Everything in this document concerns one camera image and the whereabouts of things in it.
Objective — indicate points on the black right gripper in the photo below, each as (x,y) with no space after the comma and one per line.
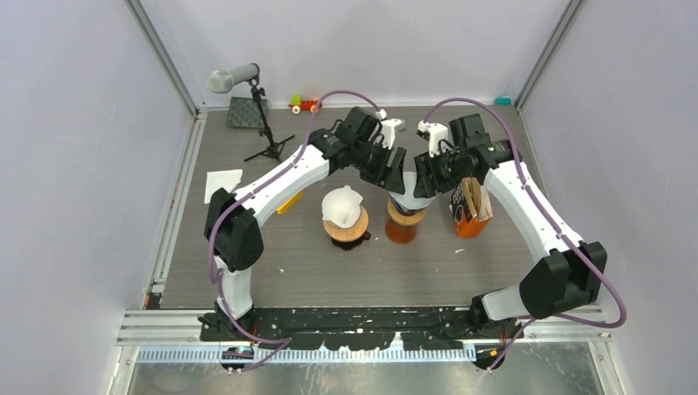
(427,186)

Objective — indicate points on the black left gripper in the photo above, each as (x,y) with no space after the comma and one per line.
(388,178)

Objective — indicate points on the small wooden ring holder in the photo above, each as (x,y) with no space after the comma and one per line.
(400,219)

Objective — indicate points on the orange coffee filter box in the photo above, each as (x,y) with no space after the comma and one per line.
(471,208)

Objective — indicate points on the amber glass carafe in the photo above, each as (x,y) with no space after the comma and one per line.
(400,234)

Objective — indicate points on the white paper coffee filter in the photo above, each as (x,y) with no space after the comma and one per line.
(342,207)

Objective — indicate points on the large wooden ring holder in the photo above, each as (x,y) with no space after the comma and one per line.
(350,234)

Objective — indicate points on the dark brown dripper cup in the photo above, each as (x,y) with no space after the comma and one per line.
(350,245)

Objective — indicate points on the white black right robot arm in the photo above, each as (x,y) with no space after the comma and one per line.
(563,274)

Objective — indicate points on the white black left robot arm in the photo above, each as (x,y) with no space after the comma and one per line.
(362,140)

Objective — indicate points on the yellow green toy brick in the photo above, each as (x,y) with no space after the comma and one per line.
(286,206)

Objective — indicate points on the toy brick car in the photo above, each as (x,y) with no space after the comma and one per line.
(299,105)

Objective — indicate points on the white paper sheet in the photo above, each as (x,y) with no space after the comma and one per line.
(226,179)

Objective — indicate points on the grey microphone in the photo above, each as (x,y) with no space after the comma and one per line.
(222,81)

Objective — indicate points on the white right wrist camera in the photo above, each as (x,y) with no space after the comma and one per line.
(438,137)

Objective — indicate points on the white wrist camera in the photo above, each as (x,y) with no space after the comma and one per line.
(438,137)
(388,130)

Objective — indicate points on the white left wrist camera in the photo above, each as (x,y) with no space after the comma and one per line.
(388,130)

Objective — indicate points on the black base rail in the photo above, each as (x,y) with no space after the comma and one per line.
(357,329)

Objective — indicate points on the grey studded base plate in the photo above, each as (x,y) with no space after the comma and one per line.
(243,113)

